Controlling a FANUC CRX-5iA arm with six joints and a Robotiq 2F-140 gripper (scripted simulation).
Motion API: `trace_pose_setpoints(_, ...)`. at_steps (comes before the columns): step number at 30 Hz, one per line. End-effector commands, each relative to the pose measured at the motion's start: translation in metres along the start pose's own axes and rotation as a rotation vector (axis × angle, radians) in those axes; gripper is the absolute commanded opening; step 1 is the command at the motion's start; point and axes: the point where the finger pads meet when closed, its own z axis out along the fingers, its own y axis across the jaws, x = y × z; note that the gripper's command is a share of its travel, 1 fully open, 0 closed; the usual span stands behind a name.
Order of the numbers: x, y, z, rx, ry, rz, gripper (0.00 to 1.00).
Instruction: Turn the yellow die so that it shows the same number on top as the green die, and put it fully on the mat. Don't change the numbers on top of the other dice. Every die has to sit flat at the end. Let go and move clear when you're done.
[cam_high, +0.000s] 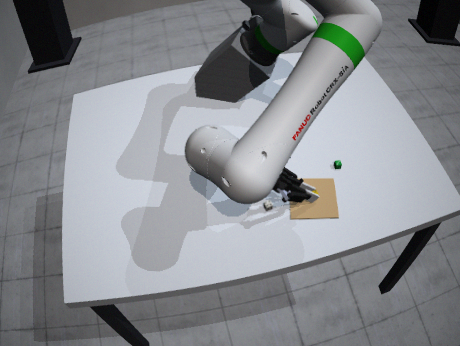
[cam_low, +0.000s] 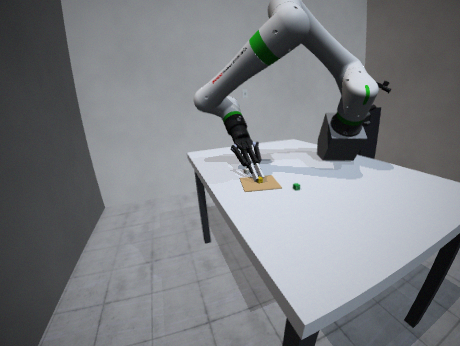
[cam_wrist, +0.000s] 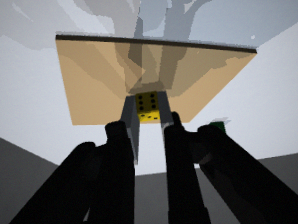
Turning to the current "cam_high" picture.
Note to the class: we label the white die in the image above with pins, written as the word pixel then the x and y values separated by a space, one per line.
pixel 268 205

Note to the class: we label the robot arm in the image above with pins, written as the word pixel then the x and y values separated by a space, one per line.
pixel 246 171

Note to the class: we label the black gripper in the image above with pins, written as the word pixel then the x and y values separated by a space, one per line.
pixel 288 180

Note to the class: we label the tan flat mat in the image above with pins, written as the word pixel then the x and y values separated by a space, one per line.
pixel 325 207

